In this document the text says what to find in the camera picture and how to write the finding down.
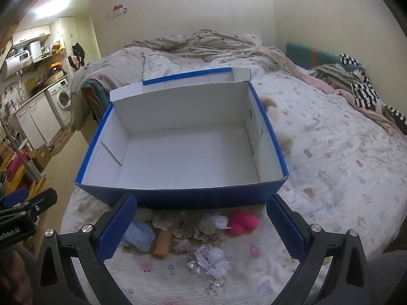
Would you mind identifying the white wall cabinets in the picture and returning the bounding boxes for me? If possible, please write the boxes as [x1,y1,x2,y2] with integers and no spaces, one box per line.
[12,24,51,47]

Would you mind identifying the light blue cloth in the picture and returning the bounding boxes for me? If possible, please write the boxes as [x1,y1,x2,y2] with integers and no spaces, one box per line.
[122,221,156,251]

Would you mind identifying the white washing machine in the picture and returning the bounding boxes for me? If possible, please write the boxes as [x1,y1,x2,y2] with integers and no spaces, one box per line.
[45,78,73,128]

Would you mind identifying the wall socket with plug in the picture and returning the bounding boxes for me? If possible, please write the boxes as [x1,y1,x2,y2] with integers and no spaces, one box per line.
[107,4,128,20]

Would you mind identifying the pink plush toy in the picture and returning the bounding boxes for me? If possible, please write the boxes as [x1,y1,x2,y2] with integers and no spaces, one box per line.
[227,210,258,236]

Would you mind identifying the black hanging bag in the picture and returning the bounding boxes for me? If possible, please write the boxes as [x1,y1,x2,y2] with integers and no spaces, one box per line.
[71,42,86,69]

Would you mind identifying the cream lace scrunchie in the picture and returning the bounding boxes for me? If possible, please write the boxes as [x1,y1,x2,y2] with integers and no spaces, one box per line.
[152,210,228,255]

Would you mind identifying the white base cabinets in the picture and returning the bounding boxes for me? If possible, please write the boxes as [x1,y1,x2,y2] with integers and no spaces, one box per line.
[14,95,62,148]

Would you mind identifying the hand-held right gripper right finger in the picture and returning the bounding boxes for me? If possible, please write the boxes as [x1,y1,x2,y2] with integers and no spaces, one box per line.
[266,194,371,305]

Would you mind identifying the beige soft block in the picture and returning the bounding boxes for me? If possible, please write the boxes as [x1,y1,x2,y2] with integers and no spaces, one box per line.
[135,207,156,223]

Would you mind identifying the black white striped garment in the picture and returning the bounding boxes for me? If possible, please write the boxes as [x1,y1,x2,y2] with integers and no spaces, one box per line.
[339,54,407,128]

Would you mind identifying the teal cushion with orange stripe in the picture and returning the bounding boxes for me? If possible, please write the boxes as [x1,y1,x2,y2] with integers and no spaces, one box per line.
[284,41,353,73]

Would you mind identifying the blue cardboard box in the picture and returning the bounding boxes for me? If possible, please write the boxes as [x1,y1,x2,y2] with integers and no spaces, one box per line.
[75,67,289,210]

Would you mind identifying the white printed bedspread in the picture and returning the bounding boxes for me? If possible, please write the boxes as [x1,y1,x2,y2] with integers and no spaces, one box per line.
[60,51,407,305]

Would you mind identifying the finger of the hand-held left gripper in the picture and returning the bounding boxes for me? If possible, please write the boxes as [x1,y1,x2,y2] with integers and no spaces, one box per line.
[0,188,58,222]
[0,187,30,209]

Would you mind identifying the brown floral quilt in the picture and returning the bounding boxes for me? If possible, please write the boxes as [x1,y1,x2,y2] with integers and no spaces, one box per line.
[70,29,287,131]

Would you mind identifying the white water heater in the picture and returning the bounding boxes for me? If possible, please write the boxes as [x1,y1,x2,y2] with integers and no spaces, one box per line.
[0,54,32,80]

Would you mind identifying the beige plush toy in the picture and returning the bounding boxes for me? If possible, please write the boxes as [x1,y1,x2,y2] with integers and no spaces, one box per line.
[261,97,295,156]

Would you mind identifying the cardboard box on floor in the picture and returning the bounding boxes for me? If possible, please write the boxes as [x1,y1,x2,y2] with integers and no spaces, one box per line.
[30,144,53,170]

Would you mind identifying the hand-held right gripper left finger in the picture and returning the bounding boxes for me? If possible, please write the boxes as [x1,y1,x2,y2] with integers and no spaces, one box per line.
[33,194,138,305]

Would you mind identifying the teal and orange hanging cloths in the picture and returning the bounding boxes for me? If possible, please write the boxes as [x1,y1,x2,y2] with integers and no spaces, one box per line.
[81,79,110,124]

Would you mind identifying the yellow storage rack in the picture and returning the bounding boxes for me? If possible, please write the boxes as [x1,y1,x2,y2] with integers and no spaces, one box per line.
[0,140,45,197]

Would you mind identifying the cream green knitted throw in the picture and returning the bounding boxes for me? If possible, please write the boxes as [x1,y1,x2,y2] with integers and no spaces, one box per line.
[310,63,366,86]

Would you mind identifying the white soft cloth roll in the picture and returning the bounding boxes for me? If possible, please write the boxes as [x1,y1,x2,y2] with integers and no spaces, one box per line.
[199,213,232,234]

